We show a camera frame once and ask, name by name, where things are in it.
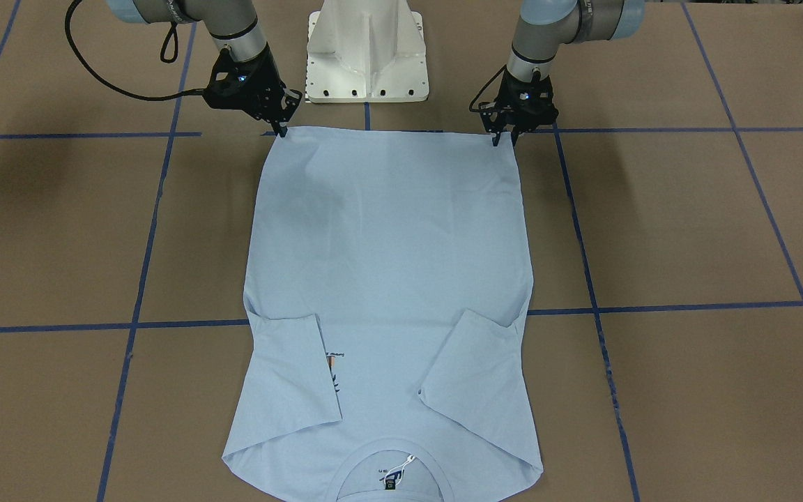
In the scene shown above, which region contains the light blue t-shirt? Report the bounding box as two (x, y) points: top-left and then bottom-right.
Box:
(222, 127), (544, 501)

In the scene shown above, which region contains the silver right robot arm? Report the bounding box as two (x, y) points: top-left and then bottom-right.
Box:
(107, 1), (302, 137)

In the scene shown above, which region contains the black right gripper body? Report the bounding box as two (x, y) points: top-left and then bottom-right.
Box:
(204, 45), (302, 128)

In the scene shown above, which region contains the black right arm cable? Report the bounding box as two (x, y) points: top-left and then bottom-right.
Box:
(63, 0), (221, 103)

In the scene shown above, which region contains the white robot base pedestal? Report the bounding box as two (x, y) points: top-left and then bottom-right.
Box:
(304, 1), (430, 104)

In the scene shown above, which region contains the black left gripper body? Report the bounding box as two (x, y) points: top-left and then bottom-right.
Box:
(478, 67), (560, 135)

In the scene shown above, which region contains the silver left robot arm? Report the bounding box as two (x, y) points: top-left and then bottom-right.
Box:
(469, 1), (645, 146)

